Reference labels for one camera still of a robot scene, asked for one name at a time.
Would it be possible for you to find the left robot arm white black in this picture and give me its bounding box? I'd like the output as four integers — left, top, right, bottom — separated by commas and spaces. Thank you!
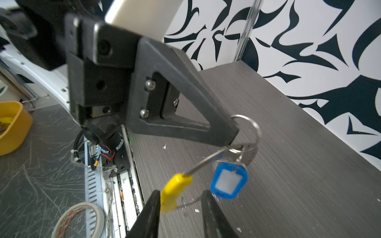
1, 1, 239, 147

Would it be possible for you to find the metal keyring with keys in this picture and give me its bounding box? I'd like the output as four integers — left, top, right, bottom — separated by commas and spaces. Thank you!
178, 114, 263, 209

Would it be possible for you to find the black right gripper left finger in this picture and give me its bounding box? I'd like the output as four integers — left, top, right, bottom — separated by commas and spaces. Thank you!
126, 190, 161, 238

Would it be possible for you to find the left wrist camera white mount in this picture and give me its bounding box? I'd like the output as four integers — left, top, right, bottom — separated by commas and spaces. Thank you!
105, 0, 182, 41

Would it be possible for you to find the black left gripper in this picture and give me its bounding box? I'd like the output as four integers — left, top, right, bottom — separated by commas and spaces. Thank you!
64, 13, 239, 147

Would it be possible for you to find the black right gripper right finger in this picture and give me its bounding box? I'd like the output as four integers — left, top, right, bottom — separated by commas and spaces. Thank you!
201, 190, 238, 238

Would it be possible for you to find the blue key tag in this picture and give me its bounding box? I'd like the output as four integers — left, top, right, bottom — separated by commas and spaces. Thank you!
209, 161, 249, 200

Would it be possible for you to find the yellow key tag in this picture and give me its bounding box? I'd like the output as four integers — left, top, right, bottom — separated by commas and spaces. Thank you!
160, 174, 193, 214

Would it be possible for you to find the yellow plastic bin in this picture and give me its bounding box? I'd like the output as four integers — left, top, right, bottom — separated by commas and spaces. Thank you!
1, 101, 33, 156

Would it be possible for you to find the white tape roll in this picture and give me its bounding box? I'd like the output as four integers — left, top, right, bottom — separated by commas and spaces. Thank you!
51, 202, 105, 238

